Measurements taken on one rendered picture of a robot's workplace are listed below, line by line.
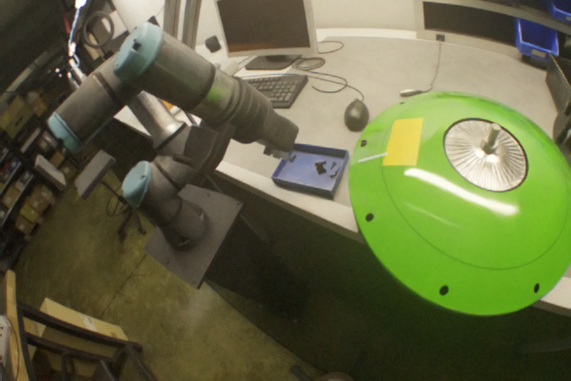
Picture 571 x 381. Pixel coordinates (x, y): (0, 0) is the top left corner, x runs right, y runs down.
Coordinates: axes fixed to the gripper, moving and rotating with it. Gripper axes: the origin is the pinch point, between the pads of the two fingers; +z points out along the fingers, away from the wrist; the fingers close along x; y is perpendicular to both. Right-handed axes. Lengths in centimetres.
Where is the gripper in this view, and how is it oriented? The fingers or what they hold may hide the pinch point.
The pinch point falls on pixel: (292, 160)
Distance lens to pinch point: 43.6
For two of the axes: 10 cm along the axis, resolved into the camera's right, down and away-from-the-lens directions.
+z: 5.3, 2.4, 8.1
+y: 3.7, -9.3, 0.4
